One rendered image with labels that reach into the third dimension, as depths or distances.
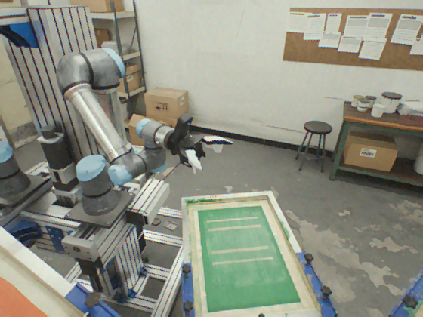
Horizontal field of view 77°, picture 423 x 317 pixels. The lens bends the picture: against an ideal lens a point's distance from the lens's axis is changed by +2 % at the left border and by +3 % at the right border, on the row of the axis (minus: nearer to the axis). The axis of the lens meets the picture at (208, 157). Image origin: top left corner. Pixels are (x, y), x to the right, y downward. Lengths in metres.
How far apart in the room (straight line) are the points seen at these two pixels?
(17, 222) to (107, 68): 0.91
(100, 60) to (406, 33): 3.36
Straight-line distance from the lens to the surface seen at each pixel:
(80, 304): 0.98
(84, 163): 1.19
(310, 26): 3.80
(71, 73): 1.01
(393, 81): 3.97
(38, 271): 1.01
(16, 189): 1.56
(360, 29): 3.80
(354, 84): 3.93
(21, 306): 1.02
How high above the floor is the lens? 2.07
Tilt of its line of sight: 32 degrees down
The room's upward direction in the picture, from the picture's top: straight up
